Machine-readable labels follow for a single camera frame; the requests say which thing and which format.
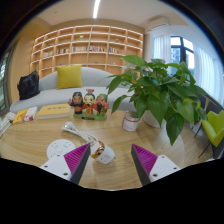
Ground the green leafy plant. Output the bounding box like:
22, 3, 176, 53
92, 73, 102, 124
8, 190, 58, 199
106, 54, 209, 146

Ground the white sheer curtain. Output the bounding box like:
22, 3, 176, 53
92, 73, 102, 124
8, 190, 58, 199
193, 44, 224, 104
152, 34, 172, 64

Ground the long ceiling light strip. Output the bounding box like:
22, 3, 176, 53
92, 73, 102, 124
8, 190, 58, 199
92, 0, 101, 19

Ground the yellow and white book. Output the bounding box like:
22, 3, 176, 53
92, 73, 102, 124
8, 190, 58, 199
12, 106, 38, 126

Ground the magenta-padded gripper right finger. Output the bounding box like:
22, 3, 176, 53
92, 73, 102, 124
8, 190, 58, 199
131, 143, 182, 186

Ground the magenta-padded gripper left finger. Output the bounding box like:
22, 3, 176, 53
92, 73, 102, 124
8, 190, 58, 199
39, 143, 92, 185

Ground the black backpack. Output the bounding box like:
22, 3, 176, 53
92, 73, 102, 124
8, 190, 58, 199
17, 70, 41, 101

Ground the white plant pot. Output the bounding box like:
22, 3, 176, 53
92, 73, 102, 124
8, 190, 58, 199
142, 109, 164, 129

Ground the white charger with gold band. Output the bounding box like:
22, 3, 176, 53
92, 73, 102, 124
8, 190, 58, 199
89, 140, 116, 165

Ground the wooden wall shelf unit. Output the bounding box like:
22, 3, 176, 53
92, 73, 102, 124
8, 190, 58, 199
29, 24, 145, 79

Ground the three-figure figurine set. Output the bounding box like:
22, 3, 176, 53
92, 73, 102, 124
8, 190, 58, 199
67, 88, 110, 122

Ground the black-framed window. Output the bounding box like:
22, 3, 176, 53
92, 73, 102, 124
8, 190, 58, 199
169, 35, 195, 79

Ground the red and white magazine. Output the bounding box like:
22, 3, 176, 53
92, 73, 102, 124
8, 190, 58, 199
0, 111, 17, 138

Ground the round white power strip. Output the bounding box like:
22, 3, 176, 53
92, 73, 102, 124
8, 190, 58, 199
46, 138, 77, 160

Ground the yellow cushion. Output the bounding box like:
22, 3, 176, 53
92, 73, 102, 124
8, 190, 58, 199
55, 64, 84, 90

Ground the lime green chair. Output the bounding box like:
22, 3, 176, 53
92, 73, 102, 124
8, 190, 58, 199
201, 109, 224, 159

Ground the light grey curved sofa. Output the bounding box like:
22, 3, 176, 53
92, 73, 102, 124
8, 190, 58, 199
9, 66, 138, 114

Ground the glass door with dark frame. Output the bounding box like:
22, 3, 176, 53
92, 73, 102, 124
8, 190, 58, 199
0, 46, 14, 116

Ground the white wall air conditioner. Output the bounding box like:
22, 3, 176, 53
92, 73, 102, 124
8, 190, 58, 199
148, 17, 170, 31

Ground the yellow hardcover book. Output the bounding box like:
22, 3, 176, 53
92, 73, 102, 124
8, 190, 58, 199
36, 103, 72, 120

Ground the white power strip cable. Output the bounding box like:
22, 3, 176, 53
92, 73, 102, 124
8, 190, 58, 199
60, 121, 99, 145

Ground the small white printed cup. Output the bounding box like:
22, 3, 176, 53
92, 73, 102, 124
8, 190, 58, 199
121, 110, 141, 132

